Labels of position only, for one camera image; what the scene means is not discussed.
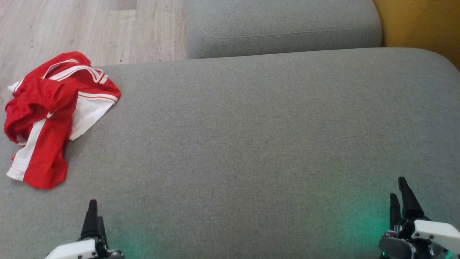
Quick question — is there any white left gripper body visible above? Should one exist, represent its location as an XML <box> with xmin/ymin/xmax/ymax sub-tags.
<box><xmin>45</xmin><ymin>239</ymin><xmax>125</xmax><ymax>259</ymax></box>

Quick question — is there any yellow fabric furniture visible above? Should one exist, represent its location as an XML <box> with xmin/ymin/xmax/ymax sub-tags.
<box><xmin>374</xmin><ymin>0</ymin><xmax>460</xmax><ymax>71</ymax></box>

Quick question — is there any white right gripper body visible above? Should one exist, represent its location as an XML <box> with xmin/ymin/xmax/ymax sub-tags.
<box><xmin>378</xmin><ymin>219</ymin><xmax>460</xmax><ymax>259</ymax></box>

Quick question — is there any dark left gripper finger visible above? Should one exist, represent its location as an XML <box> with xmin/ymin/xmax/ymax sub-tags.
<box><xmin>81</xmin><ymin>200</ymin><xmax>100</xmax><ymax>241</ymax></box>
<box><xmin>97</xmin><ymin>216</ymin><xmax>109</xmax><ymax>251</ymax></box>

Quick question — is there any red white basketball jersey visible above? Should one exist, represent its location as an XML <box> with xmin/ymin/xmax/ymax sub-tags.
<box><xmin>8</xmin><ymin>51</ymin><xmax>121</xmax><ymax>141</ymax></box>

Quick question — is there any large grey sofa seat cushion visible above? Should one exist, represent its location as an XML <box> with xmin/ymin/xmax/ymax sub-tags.
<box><xmin>0</xmin><ymin>47</ymin><xmax>460</xmax><ymax>259</ymax></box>

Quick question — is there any small grey sofa cushion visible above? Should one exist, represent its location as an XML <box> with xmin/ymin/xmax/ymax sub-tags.
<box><xmin>185</xmin><ymin>0</ymin><xmax>382</xmax><ymax>60</ymax></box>

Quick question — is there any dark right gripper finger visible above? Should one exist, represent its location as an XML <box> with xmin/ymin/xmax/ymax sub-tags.
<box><xmin>390</xmin><ymin>193</ymin><xmax>403</xmax><ymax>231</ymax></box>
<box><xmin>398</xmin><ymin>177</ymin><xmax>430</xmax><ymax>221</ymax></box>

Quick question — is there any red shorts white trim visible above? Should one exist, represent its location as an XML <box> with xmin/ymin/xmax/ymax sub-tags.
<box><xmin>4</xmin><ymin>85</ymin><xmax>78</xmax><ymax>190</ymax></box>

